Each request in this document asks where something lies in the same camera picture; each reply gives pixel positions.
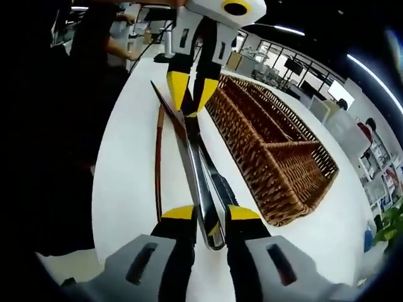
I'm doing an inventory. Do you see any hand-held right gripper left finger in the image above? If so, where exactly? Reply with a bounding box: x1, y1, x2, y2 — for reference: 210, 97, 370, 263
61, 204, 198, 302

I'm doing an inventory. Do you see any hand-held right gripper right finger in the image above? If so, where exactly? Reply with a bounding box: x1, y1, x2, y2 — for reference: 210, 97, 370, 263
225, 204, 363, 302

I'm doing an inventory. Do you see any brown wooden chopstick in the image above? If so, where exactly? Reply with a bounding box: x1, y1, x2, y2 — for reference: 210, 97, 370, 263
154, 104, 165, 223
149, 80, 190, 145

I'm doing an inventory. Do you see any silver table knife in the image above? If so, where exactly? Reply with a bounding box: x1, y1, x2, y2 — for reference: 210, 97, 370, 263
182, 115, 227, 252
198, 146, 243, 211

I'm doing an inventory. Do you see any brown wicker storage tray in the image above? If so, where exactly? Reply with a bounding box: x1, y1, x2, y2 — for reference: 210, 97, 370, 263
204, 74, 340, 227

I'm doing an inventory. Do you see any white storage shelf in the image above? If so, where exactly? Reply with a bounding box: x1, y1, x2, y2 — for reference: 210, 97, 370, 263
358, 138, 403, 218

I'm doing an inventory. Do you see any tan cardboard box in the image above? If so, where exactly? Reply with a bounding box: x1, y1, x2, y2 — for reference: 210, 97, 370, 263
225, 51, 244, 72

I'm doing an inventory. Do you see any black monitor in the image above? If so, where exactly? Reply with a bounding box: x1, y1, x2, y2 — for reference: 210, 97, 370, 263
300, 80, 319, 94

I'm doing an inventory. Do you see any white mesh office chair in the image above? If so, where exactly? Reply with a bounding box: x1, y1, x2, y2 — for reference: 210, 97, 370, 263
309, 95, 331, 122

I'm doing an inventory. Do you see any blue cloth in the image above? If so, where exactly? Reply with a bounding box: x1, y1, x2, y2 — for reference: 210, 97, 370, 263
364, 228, 375, 253

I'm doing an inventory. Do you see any white lit monitor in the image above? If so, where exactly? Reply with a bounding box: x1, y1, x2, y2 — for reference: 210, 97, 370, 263
327, 80, 356, 104

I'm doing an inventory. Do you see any green potted plant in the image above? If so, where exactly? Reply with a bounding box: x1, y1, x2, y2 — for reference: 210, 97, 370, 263
372, 201, 403, 248

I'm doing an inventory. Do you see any person in black clothes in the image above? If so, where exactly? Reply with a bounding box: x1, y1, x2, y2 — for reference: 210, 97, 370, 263
0, 0, 130, 257

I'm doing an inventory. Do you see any long ceiling light strip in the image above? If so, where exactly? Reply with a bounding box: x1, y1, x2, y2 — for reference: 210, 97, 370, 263
346, 53, 403, 114

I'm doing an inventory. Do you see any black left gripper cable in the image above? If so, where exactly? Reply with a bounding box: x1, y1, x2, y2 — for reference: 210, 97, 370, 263
128, 18, 176, 73

